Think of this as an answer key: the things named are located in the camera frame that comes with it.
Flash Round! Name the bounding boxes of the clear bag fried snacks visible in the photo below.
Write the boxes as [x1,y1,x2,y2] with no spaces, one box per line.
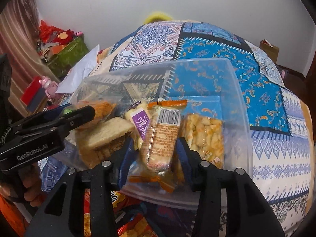
[74,100,117,130]

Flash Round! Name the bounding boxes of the pink pig figurine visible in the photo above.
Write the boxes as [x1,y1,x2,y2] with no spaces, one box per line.
[39,75,58,100]

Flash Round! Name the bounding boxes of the patchwork patterned bedspread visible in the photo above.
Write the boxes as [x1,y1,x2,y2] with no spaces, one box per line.
[56,21,315,236]

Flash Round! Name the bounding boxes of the red chip bag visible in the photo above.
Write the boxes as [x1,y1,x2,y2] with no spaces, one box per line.
[84,188,141,236]

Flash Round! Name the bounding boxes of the peanut brittle block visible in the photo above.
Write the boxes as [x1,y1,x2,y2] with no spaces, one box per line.
[179,113,224,168]

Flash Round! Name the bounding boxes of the green storage box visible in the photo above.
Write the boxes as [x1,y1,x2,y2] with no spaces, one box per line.
[47,36,89,79]

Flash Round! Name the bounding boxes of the striped brown curtain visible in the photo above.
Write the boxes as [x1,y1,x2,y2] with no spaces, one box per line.
[1,0,58,117]

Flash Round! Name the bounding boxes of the person left hand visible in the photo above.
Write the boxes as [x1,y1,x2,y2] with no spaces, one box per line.
[1,163,47,207]

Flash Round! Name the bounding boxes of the yellow foam tube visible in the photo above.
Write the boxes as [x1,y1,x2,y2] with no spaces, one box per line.
[144,11,172,24]

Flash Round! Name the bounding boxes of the long biscuit pack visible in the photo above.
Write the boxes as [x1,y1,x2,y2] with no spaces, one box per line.
[140,106,181,172]

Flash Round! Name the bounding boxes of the small cardboard box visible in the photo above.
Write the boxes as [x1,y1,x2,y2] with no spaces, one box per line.
[259,39,280,64]

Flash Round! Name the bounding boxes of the red decorations pile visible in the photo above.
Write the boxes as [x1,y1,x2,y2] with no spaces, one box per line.
[36,20,84,62]

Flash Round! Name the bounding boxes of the white plastic bag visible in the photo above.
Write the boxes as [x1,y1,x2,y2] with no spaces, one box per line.
[56,44,100,94]

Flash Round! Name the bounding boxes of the clear plastic storage bin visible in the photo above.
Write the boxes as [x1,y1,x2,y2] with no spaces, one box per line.
[52,57,254,211]

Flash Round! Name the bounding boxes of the red gift box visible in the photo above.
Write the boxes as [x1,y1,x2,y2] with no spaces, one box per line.
[20,76,46,112]

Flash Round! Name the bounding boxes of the purple label cake bar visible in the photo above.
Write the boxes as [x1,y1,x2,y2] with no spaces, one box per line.
[124,100,150,149]

